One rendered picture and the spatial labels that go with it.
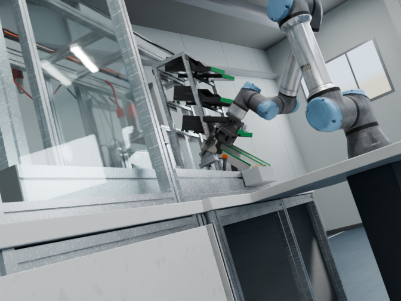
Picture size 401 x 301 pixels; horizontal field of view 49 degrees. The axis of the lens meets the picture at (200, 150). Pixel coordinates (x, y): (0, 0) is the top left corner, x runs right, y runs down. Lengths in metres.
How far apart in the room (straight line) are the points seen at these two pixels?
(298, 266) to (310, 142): 8.61
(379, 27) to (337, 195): 3.60
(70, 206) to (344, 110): 1.05
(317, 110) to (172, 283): 0.86
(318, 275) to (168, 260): 1.76
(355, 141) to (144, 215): 0.96
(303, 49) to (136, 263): 1.04
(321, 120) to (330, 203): 8.76
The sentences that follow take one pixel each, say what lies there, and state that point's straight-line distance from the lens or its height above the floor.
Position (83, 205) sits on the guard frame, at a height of 0.88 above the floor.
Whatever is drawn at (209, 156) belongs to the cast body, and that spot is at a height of 1.08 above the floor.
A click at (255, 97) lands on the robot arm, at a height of 1.23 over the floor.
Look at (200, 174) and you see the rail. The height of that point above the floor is 0.94.
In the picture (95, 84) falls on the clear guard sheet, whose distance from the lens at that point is 0.91.
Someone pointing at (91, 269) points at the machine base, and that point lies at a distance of 0.67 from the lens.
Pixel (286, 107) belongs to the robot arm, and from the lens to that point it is 1.82.
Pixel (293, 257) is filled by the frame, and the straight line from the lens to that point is 1.77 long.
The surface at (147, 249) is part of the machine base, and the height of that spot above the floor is 0.78.
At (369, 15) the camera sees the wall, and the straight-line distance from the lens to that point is 9.96.
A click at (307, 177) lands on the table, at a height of 0.85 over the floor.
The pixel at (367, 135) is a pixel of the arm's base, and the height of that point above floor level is 0.94.
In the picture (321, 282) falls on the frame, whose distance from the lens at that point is 2.56.
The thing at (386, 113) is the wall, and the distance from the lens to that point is 9.61.
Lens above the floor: 0.78
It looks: 10 degrees up
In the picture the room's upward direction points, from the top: 17 degrees counter-clockwise
